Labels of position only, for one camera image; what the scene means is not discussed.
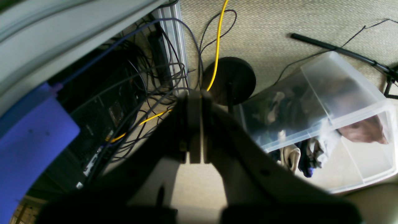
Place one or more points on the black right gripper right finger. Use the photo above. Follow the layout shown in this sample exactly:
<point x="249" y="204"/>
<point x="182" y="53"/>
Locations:
<point x="257" y="189"/>

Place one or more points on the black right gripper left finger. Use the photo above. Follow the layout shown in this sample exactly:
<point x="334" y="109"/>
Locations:
<point x="139" y="190"/>

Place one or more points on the clothes in bin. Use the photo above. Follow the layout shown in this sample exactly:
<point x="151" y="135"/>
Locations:
<point x="298" y="149"/>

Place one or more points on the clear plastic storage bin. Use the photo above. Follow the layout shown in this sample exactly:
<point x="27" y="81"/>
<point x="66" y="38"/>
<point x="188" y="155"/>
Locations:
<point x="351" y="165"/>

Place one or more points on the black computer tower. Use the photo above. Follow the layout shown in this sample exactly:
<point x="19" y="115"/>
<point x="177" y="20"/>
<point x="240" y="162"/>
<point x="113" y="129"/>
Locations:
<point x="98" y="100"/>

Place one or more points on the black round stand base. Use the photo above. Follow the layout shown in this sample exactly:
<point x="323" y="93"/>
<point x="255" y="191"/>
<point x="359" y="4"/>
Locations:
<point x="234" y="81"/>

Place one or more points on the blue plastic panel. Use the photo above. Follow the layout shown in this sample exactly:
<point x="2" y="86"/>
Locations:
<point x="33" y="133"/>

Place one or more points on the black tripod leg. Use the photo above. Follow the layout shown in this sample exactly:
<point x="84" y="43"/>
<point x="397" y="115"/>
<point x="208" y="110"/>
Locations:
<point x="391" y="73"/>

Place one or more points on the aluminium table leg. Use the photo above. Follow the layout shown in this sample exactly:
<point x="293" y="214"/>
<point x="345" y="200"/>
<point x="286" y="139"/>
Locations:
<point x="174" y="40"/>

